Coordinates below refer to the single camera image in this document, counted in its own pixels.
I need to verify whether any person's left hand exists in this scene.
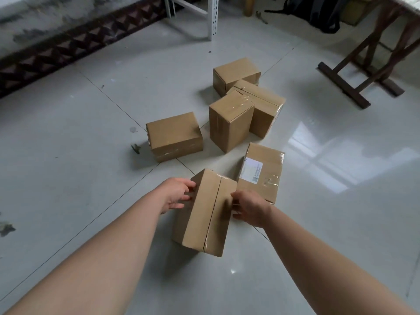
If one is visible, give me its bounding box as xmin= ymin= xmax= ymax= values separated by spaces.
xmin=160 ymin=178 xmax=197 ymax=215

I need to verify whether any person's right hand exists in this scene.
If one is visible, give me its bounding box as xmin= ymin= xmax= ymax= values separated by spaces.
xmin=231 ymin=190 xmax=273 ymax=229

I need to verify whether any taped brown cardboard box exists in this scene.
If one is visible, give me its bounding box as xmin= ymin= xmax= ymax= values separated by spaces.
xmin=171 ymin=168 xmax=238 ymax=258

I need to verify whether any person's left forearm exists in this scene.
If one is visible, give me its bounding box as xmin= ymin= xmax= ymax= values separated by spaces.
xmin=5 ymin=190 xmax=169 ymax=315

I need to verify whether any person's right forearm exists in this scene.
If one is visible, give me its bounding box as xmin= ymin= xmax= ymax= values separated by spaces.
xmin=262 ymin=206 xmax=418 ymax=315

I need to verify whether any cardboard box with white label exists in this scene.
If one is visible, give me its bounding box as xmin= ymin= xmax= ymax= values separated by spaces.
xmin=237 ymin=142 xmax=285 ymax=205

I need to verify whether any dark wooden folding table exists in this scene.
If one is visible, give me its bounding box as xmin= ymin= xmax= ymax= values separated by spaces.
xmin=317 ymin=0 xmax=420 ymax=109

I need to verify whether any black backpack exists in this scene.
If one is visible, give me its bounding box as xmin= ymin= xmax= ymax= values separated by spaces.
xmin=264 ymin=0 xmax=353 ymax=34

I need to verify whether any yellowish box under table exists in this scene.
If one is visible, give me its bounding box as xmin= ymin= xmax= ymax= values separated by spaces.
xmin=339 ymin=0 xmax=378 ymax=25

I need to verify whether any white metal rack frame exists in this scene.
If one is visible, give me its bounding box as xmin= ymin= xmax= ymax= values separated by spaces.
xmin=163 ymin=0 xmax=219 ymax=41

